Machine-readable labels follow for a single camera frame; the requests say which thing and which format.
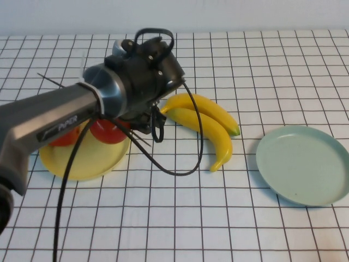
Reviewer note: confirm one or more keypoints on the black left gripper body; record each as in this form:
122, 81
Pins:
141, 121

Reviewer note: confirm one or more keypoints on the red apple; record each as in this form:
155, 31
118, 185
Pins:
109, 135
65, 140

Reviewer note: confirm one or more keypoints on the curved yellow banana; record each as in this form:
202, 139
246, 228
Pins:
218, 136

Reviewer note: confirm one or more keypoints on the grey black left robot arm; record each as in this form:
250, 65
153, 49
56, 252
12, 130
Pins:
54, 109

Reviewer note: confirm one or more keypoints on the yellow plastic plate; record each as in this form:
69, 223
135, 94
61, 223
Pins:
95, 161

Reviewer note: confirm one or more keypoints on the light green plastic plate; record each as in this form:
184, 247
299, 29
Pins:
300, 166

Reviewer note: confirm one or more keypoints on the yellow banana with green tip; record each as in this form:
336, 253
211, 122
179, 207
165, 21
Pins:
218, 112

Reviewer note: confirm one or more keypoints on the white zip tie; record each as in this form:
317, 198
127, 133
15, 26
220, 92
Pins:
83, 68

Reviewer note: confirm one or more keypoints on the black zip tie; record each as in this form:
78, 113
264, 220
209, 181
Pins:
50, 80

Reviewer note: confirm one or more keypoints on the white black grid tablecloth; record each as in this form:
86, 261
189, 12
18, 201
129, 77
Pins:
174, 232

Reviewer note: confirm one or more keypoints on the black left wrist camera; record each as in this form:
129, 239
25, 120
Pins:
120, 47

